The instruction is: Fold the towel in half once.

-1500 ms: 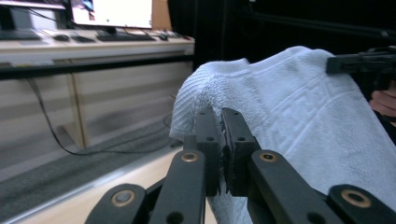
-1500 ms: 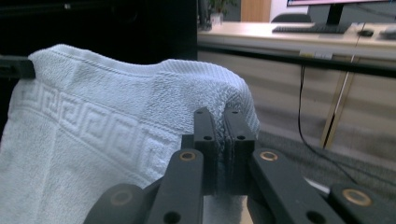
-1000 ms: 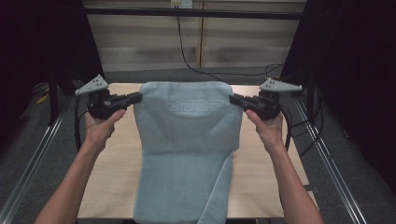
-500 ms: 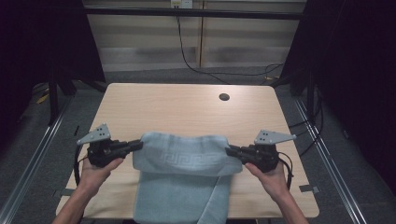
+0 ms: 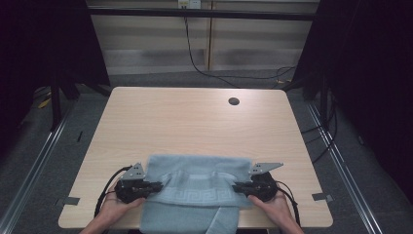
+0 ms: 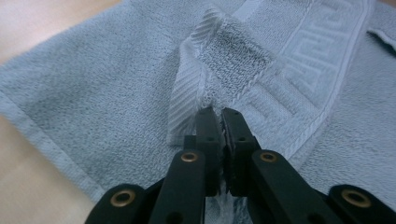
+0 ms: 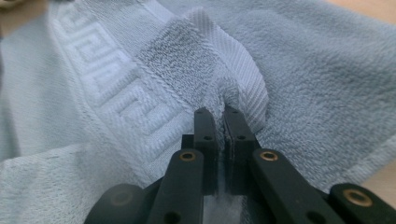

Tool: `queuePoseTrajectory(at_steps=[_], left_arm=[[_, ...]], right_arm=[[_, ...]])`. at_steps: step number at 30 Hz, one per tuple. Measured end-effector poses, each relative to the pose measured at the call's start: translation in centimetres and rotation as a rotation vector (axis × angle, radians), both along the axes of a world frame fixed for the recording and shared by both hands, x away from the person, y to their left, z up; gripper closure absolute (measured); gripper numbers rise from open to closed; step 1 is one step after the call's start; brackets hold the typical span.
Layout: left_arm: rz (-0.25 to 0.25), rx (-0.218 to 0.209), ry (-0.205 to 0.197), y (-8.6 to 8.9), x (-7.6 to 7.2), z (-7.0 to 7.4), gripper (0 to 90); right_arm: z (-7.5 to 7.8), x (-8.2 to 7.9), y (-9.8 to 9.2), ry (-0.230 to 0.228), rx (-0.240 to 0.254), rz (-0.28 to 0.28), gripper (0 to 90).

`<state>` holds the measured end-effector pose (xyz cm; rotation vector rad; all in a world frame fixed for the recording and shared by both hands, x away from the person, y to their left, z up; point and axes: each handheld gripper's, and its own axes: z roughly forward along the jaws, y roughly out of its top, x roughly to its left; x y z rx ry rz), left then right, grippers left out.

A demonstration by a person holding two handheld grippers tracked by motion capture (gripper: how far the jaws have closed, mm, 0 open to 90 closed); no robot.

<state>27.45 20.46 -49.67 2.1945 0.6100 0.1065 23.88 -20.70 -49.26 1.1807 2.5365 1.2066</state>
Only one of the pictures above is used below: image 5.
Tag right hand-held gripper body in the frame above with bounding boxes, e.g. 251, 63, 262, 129
248, 162, 284, 203

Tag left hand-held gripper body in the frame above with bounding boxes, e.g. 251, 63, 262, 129
114, 162, 154, 205

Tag light blue towel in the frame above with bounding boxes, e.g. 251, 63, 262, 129
138, 153, 254, 234

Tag person's right hand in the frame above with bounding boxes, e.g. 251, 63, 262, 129
247, 190, 295, 227

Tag person's left hand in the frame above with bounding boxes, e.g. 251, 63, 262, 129
96, 186, 147, 226

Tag grey tape piece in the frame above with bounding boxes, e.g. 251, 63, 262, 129
311, 192, 334, 203
62, 196, 81, 207

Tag black metal stand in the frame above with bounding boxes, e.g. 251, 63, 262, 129
49, 82, 63, 132

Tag black curtain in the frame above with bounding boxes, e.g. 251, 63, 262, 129
291, 0, 413, 204
0, 0, 112, 160

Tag black horizontal bar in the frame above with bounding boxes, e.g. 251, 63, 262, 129
87, 7, 321, 22

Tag left hand-held gripper black cable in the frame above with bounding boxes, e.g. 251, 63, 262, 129
94, 165, 133, 218

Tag hand-held gripper black cable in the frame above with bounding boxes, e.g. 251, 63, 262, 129
94, 165, 133, 218
275, 179, 302, 227

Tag right hand-held gripper black cable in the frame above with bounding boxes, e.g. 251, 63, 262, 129
275, 179, 302, 227

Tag black floor cables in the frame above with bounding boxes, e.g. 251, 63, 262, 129
300, 94, 339, 165

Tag metal floor rail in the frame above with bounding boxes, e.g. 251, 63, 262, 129
306, 100, 388, 234
0, 108, 73, 234

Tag black wall cable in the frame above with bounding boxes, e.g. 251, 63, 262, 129
183, 16, 297, 90

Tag white wall outlet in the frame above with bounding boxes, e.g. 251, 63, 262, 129
177, 0, 203, 10

